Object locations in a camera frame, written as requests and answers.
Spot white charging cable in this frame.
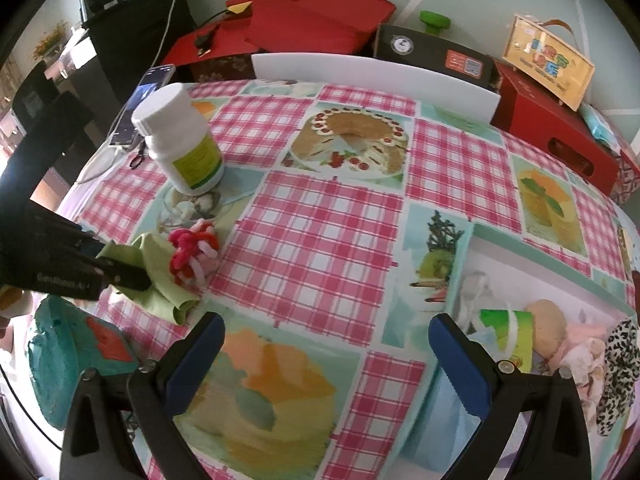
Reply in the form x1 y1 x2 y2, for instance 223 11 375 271
75 0 182 187

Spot black cabinet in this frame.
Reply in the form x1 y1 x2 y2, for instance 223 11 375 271
75 0 197 111

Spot white pill bottle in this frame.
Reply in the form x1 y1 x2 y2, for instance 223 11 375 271
131 82 226 197

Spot red carton box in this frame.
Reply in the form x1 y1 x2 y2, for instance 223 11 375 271
492 62 624 197

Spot red patterned box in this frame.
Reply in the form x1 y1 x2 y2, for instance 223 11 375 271
614 149 640 202

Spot green knob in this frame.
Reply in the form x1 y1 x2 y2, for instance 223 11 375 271
419 10 452 34

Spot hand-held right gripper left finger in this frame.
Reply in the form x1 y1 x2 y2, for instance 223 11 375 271
60 311 226 480

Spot green tissue packet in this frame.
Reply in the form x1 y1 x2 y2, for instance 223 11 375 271
479 308 537 375

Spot flat red gift box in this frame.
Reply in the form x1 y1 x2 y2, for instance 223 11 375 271
160 0 397 82

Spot yellow artificial flowers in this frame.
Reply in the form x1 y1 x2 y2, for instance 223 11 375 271
32 22 69 59

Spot smartphone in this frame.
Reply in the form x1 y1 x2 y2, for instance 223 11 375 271
107 64 177 149

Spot red white pipe cleaner toy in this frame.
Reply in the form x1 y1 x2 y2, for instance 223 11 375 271
167 219 219 287

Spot beige round soft puff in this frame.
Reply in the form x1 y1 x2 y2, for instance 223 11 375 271
525 299 567 362

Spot white box with teal rim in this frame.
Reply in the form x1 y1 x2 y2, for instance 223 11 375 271
400 221 640 480

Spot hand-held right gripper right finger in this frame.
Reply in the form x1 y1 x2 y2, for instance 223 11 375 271
428 312 593 480

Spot teal tissue pack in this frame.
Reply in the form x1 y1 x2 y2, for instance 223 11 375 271
27 294 140 430

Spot light green cloth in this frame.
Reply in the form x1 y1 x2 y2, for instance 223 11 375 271
97 232 202 324

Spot small white fluffy item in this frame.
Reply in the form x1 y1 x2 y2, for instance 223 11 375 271
170 191 222 223

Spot leopard print cloth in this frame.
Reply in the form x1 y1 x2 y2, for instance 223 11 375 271
595 318 640 437

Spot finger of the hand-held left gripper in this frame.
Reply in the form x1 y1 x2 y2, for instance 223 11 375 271
99 264 152 293
55 220 108 261

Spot yellow gift bag with handle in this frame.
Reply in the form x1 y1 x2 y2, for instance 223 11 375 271
502 14 597 112

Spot white foam board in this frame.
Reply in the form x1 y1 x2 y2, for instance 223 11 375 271
251 52 502 122

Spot black box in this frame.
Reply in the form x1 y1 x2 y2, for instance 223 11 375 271
372 24 499 93

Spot pack of blue masks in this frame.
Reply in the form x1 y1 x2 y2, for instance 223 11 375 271
580 105 619 152

